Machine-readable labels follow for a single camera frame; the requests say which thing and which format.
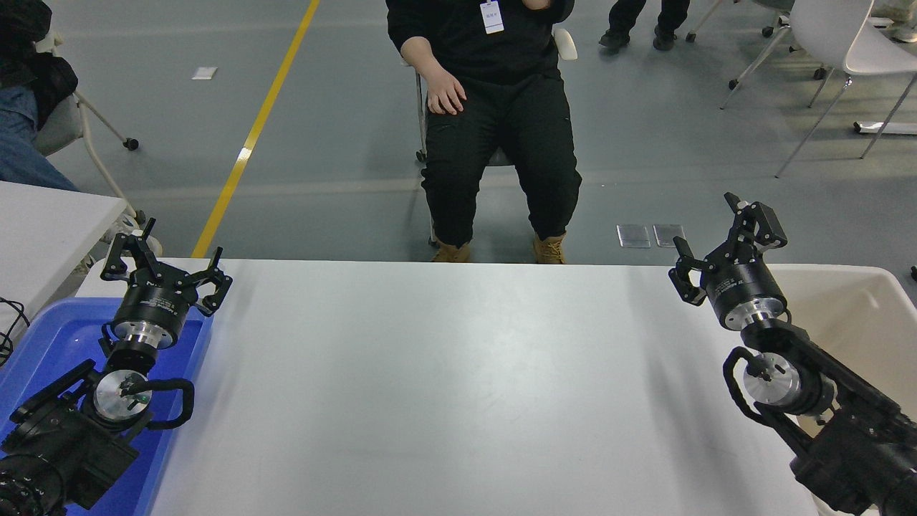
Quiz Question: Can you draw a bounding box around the white side table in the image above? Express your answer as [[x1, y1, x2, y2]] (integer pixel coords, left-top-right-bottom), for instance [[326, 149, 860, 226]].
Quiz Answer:
[[0, 181, 128, 338]]

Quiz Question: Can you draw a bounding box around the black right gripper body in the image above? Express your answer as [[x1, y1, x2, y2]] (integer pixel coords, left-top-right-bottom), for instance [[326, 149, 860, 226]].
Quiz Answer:
[[704, 258, 787, 325]]

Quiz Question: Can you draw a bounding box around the white-legged wheeled chair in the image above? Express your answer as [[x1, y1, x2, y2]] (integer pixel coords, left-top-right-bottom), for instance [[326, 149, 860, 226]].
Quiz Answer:
[[686, 0, 792, 42]]

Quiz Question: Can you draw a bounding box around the person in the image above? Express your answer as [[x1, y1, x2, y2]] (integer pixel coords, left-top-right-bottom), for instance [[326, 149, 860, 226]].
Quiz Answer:
[[598, 0, 692, 52], [0, 0, 80, 193], [385, 0, 582, 265]]

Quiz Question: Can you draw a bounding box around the blue plastic tray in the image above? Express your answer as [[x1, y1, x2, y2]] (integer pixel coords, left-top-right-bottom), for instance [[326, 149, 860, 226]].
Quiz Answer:
[[0, 297, 216, 516]]

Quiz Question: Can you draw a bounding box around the large pale plastic bin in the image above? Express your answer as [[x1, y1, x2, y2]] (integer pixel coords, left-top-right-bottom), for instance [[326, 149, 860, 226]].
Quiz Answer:
[[745, 264, 917, 516]]

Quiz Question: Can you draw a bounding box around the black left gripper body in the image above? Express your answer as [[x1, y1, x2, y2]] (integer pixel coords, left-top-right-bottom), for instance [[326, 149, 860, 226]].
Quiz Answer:
[[111, 274, 199, 339]]

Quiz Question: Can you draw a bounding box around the thin black cable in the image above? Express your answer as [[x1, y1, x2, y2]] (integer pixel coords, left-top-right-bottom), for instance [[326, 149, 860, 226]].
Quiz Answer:
[[0, 296, 31, 366]]

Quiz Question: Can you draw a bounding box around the person's right hand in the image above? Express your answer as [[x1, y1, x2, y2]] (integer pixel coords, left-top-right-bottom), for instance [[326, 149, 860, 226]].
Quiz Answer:
[[427, 70, 469, 116]]

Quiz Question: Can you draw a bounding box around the white flat stand base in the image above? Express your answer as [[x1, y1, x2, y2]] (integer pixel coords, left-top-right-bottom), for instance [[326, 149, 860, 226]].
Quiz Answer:
[[853, 120, 917, 137]]

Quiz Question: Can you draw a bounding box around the white-framed wheeled chair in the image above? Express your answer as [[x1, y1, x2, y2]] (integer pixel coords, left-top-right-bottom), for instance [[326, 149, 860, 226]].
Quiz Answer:
[[32, 21, 148, 226]]

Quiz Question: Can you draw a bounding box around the white plastic shell chair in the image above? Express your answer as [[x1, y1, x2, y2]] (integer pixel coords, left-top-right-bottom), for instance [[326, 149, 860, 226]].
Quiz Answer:
[[720, 0, 917, 178]]

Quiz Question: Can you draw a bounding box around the grey padded wheeled chair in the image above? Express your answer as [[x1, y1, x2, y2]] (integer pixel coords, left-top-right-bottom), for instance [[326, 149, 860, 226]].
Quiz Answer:
[[413, 27, 579, 167]]

